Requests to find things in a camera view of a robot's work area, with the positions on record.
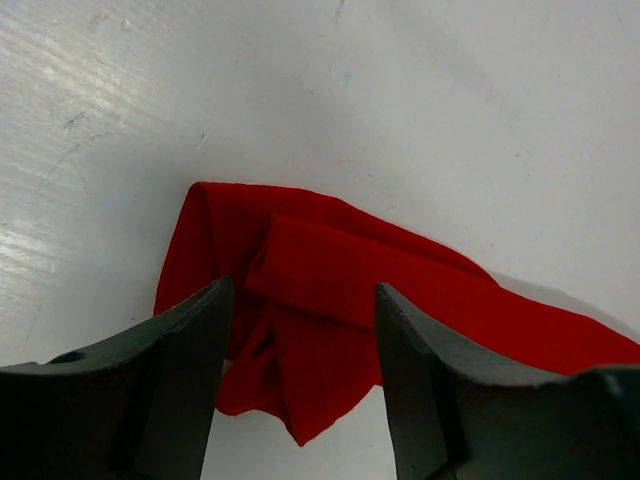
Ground red t-shirt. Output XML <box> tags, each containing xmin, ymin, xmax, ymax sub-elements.
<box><xmin>154</xmin><ymin>182</ymin><xmax>639</xmax><ymax>445</ymax></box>

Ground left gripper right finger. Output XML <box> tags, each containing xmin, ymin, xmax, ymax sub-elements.
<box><xmin>375</xmin><ymin>284</ymin><xmax>639</xmax><ymax>479</ymax></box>

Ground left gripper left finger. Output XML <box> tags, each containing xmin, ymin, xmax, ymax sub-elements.
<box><xmin>1</xmin><ymin>277</ymin><xmax>234</xmax><ymax>479</ymax></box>

